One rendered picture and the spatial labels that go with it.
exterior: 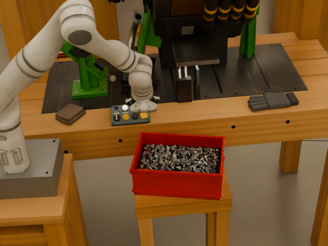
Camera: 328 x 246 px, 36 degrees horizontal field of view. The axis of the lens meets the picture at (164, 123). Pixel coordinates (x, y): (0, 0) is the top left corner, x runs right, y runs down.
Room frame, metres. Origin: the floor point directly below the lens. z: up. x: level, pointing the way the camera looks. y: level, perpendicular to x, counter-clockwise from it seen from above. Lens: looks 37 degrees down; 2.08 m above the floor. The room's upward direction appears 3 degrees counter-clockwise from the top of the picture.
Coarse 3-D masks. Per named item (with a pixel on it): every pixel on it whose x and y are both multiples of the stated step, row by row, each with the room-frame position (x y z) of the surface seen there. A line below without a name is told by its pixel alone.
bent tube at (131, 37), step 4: (136, 12) 1.92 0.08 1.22; (140, 12) 1.92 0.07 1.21; (136, 16) 1.94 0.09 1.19; (140, 16) 1.93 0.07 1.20; (132, 20) 1.95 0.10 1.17; (136, 20) 1.89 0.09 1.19; (140, 20) 1.90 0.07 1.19; (132, 24) 1.95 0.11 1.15; (136, 24) 1.93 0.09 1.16; (132, 28) 1.96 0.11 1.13; (136, 28) 1.96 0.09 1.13; (132, 32) 1.96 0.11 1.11; (136, 32) 1.97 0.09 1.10; (128, 36) 1.97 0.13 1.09; (132, 36) 1.96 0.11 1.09; (128, 40) 1.96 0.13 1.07; (132, 40) 1.96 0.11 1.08; (128, 44) 1.95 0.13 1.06; (132, 44) 1.94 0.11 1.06; (132, 48) 1.93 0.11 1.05
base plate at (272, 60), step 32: (64, 64) 2.09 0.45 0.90; (160, 64) 2.04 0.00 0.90; (224, 64) 2.01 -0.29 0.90; (256, 64) 1.99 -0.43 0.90; (288, 64) 1.97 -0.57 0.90; (64, 96) 1.82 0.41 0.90; (128, 96) 1.79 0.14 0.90; (160, 96) 1.78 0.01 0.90; (192, 96) 1.76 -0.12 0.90; (224, 96) 1.75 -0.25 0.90
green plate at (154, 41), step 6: (150, 12) 1.82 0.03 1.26; (144, 18) 1.87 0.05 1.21; (150, 18) 1.83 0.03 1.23; (144, 24) 1.83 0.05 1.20; (150, 24) 1.83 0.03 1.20; (144, 30) 1.82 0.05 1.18; (150, 30) 1.83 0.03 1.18; (144, 36) 1.82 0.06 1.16; (150, 36) 1.83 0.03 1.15; (156, 36) 1.83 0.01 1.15; (138, 42) 1.90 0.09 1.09; (144, 42) 1.83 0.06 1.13; (150, 42) 1.83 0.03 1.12; (156, 42) 1.83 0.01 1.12; (138, 48) 1.86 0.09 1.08
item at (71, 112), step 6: (66, 108) 1.69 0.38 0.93; (72, 108) 1.68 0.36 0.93; (78, 108) 1.68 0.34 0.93; (60, 114) 1.65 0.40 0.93; (66, 114) 1.64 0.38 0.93; (72, 114) 1.64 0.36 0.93; (78, 114) 1.66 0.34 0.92; (60, 120) 1.64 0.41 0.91; (66, 120) 1.62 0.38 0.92; (72, 120) 1.63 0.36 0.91
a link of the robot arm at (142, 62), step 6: (138, 54) 1.35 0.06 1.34; (138, 60) 1.34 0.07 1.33; (144, 60) 1.37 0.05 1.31; (150, 60) 1.39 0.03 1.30; (132, 66) 1.31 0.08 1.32; (138, 66) 1.36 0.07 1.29; (144, 66) 1.36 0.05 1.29; (150, 66) 1.37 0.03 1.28; (126, 72) 1.31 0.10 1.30; (150, 72) 1.36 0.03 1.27
